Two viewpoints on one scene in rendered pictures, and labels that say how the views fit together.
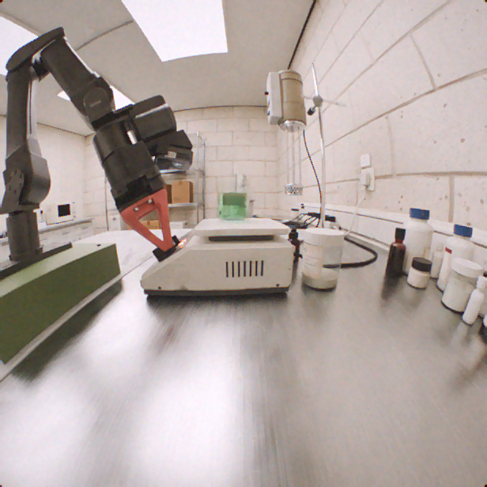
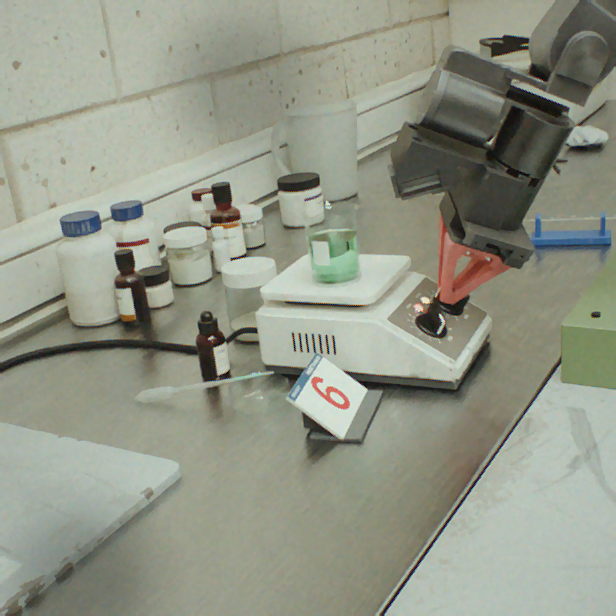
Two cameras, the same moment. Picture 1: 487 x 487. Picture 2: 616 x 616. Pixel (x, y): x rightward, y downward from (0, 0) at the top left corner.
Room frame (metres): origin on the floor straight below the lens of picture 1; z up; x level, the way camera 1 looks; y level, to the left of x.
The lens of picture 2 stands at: (1.01, 0.44, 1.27)
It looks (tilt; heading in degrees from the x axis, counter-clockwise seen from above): 21 degrees down; 214
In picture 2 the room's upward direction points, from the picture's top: 7 degrees counter-clockwise
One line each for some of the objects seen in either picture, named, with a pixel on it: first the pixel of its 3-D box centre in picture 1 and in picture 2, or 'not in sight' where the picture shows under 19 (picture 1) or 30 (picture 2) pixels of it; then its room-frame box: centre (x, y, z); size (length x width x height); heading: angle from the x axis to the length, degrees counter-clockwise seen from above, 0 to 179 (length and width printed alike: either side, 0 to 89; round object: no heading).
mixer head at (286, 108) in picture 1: (285, 100); not in sight; (0.63, -0.15, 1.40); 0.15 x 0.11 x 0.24; 90
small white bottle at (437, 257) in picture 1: (437, 258); not in sight; (0.22, -0.39, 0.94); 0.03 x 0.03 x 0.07
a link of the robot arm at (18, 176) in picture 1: (24, 194); not in sight; (0.15, 0.34, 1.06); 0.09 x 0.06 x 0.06; 30
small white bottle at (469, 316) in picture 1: (476, 300); (220, 249); (0.07, -0.29, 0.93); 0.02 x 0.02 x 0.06
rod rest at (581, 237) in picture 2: not in sight; (570, 228); (-0.13, 0.12, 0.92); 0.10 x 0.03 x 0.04; 103
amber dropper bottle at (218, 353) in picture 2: (292, 244); (210, 343); (0.36, -0.10, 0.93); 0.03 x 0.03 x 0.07
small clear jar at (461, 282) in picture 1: (462, 285); (188, 256); (0.12, -0.31, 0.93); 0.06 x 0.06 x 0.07
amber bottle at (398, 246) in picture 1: (397, 251); (130, 286); (0.26, -0.29, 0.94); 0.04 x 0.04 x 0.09
